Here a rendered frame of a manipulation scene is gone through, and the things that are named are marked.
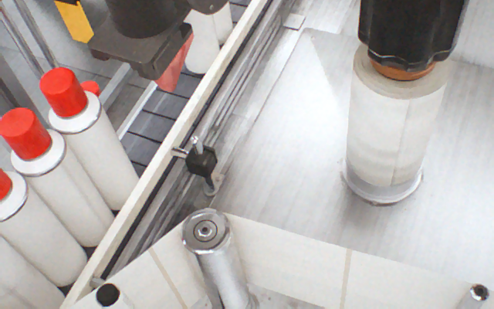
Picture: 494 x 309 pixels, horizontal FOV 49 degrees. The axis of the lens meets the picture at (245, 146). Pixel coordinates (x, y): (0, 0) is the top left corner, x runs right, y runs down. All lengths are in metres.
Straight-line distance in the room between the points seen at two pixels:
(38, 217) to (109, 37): 0.18
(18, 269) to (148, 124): 0.28
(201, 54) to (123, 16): 0.26
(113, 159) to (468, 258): 0.38
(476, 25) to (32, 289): 0.71
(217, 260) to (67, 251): 0.22
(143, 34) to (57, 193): 0.17
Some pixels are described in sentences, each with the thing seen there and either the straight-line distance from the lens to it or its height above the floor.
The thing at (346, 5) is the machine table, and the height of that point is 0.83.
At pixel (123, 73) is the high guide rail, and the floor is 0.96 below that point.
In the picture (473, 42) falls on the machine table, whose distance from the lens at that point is 0.88.
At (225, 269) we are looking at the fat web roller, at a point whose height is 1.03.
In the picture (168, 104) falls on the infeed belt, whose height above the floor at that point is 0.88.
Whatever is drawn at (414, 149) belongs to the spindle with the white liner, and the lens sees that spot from 0.55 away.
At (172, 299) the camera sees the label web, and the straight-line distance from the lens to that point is 0.51.
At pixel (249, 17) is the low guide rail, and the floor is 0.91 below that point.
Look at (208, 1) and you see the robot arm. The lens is 0.40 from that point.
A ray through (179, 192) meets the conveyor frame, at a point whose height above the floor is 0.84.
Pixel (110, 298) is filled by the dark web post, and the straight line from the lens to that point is 0.41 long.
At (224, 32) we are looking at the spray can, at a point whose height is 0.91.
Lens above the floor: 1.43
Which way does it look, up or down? 55 degrees down
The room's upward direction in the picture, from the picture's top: 10 degrees counter-clockwise
